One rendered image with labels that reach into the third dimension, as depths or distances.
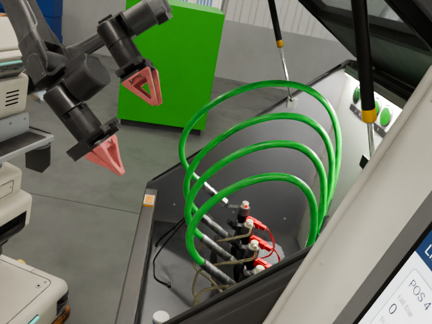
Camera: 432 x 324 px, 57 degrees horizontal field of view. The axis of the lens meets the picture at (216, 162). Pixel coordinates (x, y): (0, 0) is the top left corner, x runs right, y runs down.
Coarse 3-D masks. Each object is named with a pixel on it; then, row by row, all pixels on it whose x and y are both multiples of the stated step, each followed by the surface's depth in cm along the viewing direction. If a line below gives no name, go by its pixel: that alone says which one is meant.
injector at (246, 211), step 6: (240, 204) 98; (240, 210) 97; (246, 210) 97; (240, 216) 98; (246, 216) 98; (228, 222) 99; (234, 222) 100; (240, 222) 98; (234, 228) 100; (240, 228) 99; (234, 234) 101; (234, 252) 102
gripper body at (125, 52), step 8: (120, 40) 86; (128, 40) 86; (112, 48) 86; (120, 48) 86; (128, 48) 86; (136, 48) 88; (112, 56) 88; (120, 56) 86; (128, 56) 86; (136, 56) 87; (120, 64) 87; (128, 64) 84; (136, 64) 84; (152, 64) 93; (120, 72) 84
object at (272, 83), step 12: (252, 84) 85; (264, 84) 85; (276, 84) 85; (288, 84) 85; (300, 84) 85; (228, 96) 85; (204, 108) 86; (192, 120) 87; (336, 120) 89; (336, 132) 90; (180, 144) 90; (336, 144) 92; (180, 156) 91; (336, 156) 93; (336, 168) 94; (336, 180) 95
